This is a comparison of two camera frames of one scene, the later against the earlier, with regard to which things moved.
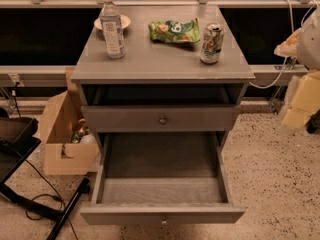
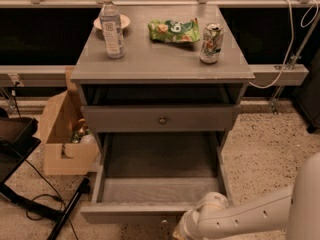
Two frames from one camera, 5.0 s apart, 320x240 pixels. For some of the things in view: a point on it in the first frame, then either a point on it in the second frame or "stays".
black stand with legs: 18,140 stays
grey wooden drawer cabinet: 157,69 stays
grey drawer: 160,178 stays
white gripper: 310,45 → 188,223
